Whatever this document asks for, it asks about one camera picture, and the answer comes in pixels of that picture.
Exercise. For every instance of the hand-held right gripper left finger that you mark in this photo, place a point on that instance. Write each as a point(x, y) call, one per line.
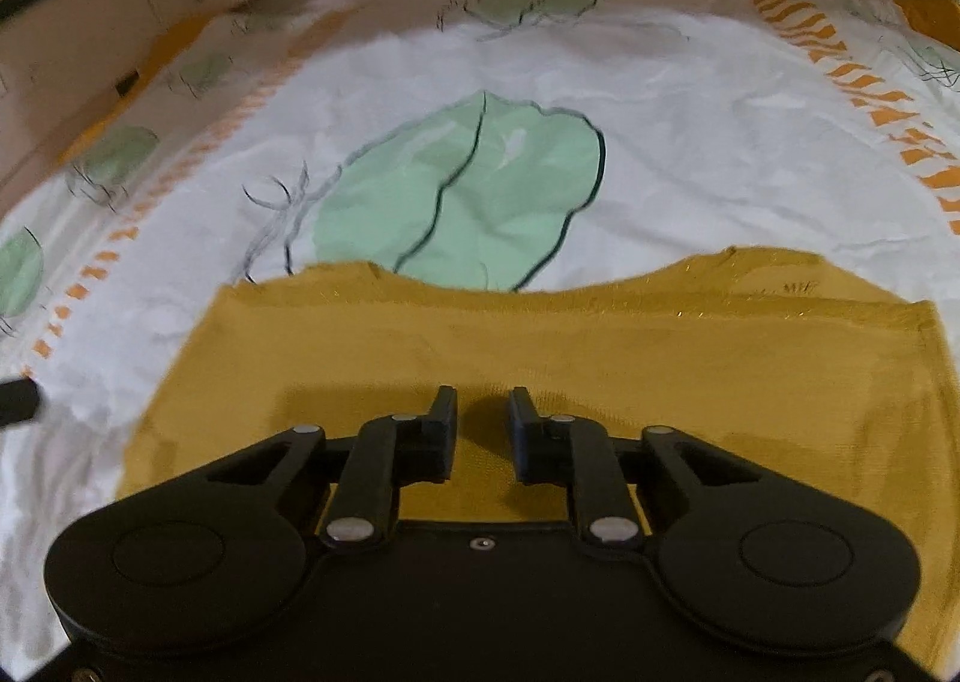
point(442, 427)

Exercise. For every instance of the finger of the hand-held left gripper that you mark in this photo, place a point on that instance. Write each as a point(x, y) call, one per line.
point(16, 403)

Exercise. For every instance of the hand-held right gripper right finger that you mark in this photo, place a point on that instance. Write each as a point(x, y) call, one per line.
point(523, 427)

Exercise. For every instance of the mustard yellow knit sweater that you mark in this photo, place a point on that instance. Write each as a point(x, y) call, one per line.
point(600, 352)

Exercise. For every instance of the white leaf-print bed cover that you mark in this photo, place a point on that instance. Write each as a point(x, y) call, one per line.
point(675, 149)

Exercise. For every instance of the light wooden bed frame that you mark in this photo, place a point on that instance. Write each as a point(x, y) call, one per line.
point(75, 36)

